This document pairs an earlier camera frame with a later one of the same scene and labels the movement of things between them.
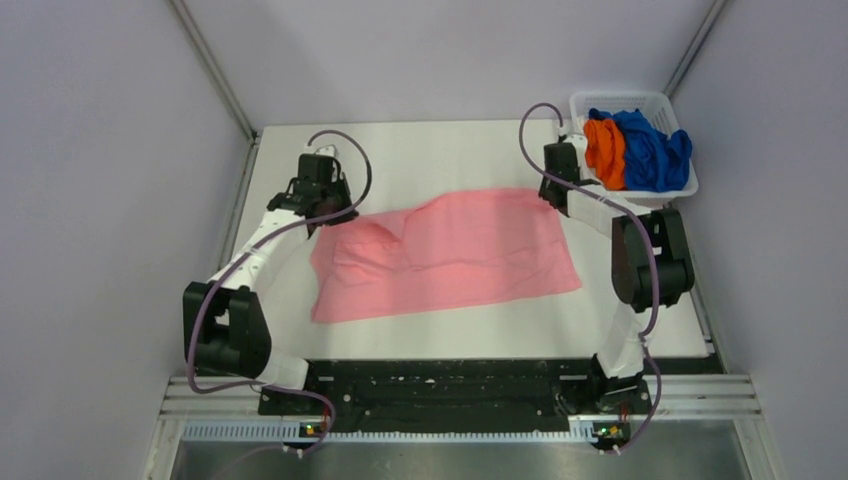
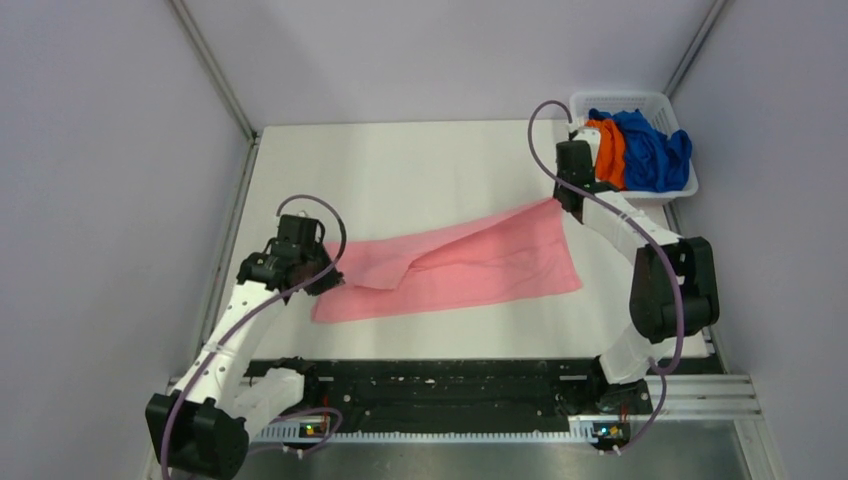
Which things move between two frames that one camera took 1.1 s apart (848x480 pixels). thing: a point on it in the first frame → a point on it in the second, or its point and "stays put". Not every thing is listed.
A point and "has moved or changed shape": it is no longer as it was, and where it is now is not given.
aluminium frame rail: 710,397 stays put
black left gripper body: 337,194 → 316,258
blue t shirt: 654,161 stays put
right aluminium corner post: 696,47 stays put
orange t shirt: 605,153 stays put
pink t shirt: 441,251 has moved or changed shape
